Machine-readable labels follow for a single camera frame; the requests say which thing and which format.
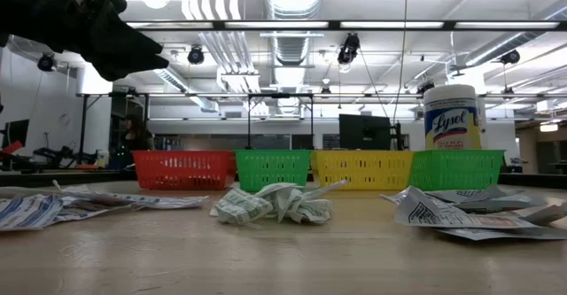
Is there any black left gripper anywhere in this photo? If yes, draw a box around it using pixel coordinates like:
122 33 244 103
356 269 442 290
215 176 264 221
43 0 170 82

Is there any person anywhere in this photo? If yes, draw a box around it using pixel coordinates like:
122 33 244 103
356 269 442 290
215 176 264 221
120 113 156 152

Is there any dark distant monitor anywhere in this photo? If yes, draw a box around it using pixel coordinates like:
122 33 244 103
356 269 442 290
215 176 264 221
0 118 30 150

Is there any red plastic basket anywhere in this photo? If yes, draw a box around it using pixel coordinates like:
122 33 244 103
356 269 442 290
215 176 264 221
131 149 236 192

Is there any red distant object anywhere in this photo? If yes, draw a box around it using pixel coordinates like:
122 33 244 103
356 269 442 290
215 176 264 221
0 139 24 159

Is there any blue striped bandage packet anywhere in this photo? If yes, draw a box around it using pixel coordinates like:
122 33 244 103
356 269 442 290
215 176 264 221
51 179 134 223
0 192 66 232
128 193 209 211

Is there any green plastic basket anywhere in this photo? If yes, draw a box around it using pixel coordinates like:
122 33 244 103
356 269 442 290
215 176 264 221
233 149 315 193
408 149 505 191

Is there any black overhead beam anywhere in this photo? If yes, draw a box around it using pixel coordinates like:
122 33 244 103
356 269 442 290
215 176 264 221
126 19 567 32

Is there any black monitor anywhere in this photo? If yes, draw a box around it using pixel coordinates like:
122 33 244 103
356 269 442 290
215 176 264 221
338 113 392 151

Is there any yellow plastic basket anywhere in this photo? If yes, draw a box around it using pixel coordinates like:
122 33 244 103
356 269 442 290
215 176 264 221
311 149 416 191

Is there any yellow Lysol wipes canister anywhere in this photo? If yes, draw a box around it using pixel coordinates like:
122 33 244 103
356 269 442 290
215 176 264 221
423 83 482 151

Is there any black mounted camera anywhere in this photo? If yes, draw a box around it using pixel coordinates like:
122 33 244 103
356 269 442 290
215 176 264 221
36 51 58 73
186 46 206 66
499 49 522 66

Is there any black distant workstation frame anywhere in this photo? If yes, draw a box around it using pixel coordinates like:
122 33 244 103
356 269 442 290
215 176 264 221
74 90 316 151

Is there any black aluminium table frame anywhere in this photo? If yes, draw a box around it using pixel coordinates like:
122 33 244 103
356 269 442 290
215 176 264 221
0 169 567 190

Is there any silver ceiling air duct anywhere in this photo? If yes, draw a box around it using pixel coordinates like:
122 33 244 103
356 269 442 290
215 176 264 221
261 0 325 68

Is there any black overhead camera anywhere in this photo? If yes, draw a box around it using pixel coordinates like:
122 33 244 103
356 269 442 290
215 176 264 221
336 32 361 66

